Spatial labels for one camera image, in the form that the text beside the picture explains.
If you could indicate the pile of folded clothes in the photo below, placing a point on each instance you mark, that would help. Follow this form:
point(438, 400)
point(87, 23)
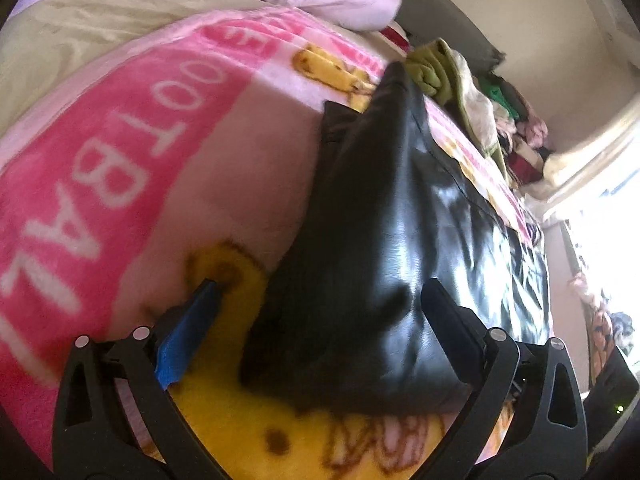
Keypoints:
point(522, 134)

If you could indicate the grey upholstered headboard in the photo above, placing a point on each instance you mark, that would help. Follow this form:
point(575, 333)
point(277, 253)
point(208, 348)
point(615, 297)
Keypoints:
point(426, 20)

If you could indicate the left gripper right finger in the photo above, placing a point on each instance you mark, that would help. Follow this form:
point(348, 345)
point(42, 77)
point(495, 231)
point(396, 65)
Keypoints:
point(524, 418)

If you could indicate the red striped pillow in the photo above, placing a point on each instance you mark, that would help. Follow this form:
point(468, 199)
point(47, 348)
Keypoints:
point(396, 37)

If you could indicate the clothes on window sill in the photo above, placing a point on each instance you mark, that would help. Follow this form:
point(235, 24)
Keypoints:
point(606, 330)

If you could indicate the pink cartoon bear blanket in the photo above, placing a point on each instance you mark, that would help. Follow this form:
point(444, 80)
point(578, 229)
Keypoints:
point(188, 155)

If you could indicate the black leather jacket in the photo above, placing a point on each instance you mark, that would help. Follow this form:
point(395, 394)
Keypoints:
point(342, 326)

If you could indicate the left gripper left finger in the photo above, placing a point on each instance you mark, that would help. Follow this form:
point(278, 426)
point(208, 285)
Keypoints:
point(114, 417)

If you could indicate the beige bed sheet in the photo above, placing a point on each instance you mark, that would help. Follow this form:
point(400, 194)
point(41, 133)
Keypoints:
point(50, 40)

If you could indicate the green and cream fleece blanket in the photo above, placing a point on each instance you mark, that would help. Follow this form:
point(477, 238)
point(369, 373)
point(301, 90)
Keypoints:
point(444, 76)

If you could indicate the cream window curtain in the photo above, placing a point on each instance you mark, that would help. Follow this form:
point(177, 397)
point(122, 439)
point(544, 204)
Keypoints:
point(574, 177)

